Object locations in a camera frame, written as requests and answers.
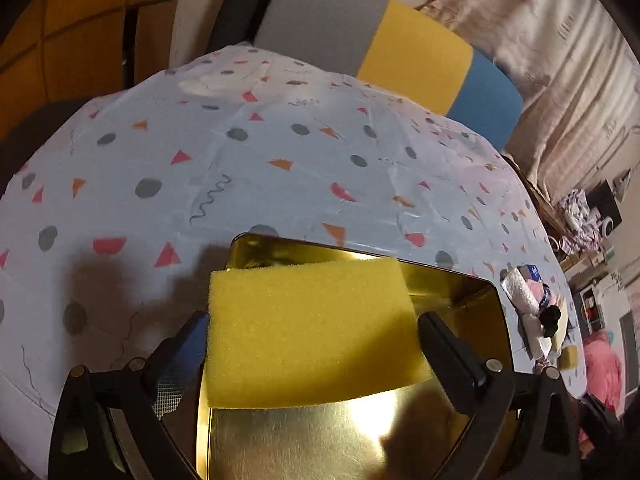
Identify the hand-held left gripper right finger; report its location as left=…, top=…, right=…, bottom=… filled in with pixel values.
left=417, top=311, right=583, bottom=480

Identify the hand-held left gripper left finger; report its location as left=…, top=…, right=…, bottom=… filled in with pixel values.
left=48, top=310, right=211, bottom=480

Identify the beige burlap cloth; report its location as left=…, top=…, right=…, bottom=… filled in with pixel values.
left=550, top=294, right=572, bottom=356

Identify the gold metal tray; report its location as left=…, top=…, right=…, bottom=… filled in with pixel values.
left=199, top=234, right=516, bottom=480

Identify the white sponge block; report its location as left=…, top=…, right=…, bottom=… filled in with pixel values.
left=501, top=267, right=551, bottom=361

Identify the black beaded hairpiece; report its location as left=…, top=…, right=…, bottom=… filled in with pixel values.
left=537, top=305, right=566, bottom=338

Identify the pink yarn skein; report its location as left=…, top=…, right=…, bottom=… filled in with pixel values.
left=525, top=280, right=557, bottom=311

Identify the white cabinet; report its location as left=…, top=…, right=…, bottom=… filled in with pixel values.
left=575, top=260, right=640, bottom=333

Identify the wooden desk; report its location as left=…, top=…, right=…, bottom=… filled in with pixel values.
left=505, top=152, right=568, bottom=263

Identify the patterned clothes pile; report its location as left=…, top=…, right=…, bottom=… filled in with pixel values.
left=557, top=189, right=601, bottom=256

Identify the patterned light blue tablecloth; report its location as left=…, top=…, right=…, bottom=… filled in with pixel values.
left=0, top=42, right=588, bottom=480

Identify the black monitor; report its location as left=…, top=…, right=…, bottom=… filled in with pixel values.
left=590, top=180, right=624, bottom=231

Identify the grey yellow blue chair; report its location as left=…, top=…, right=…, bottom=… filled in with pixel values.
left=210, top=0, right=523, bottom=153

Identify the beige curtain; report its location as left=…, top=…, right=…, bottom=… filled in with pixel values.
left=420, top=0, right=640, bottom=201

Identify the wooden cabinet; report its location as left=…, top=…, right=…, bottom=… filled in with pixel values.
left=0, top=0, right=188, bottom=141

